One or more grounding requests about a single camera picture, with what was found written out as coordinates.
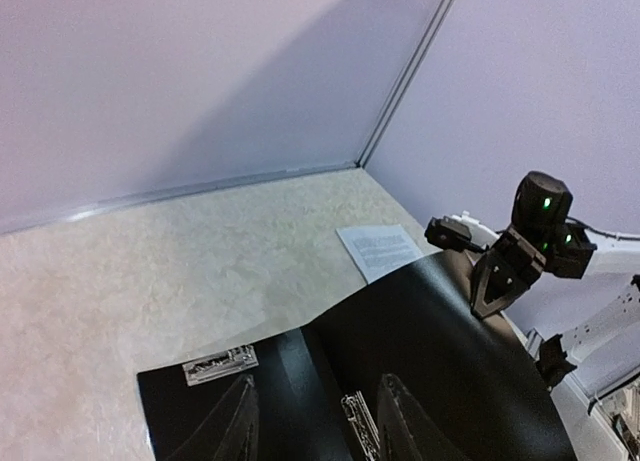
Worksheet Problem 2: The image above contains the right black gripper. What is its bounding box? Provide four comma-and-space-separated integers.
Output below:
470, 226, 546, 319

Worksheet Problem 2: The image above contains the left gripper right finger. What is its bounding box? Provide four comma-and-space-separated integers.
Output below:
376, 373, 450, 460

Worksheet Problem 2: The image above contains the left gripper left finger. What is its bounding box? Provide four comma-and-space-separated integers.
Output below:
167, 375, 259, 460

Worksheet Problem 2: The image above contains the black clip folder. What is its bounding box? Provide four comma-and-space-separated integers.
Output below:
137, 251, 575, 460

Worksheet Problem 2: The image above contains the white paper stack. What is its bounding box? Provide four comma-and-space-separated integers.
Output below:
336, 225, 424, 284

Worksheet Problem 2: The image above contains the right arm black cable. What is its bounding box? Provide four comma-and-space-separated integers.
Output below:
564, 215, 640, 242

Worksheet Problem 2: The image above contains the right aluminium frame post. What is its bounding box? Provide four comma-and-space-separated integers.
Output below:
354, 0, 456, 169

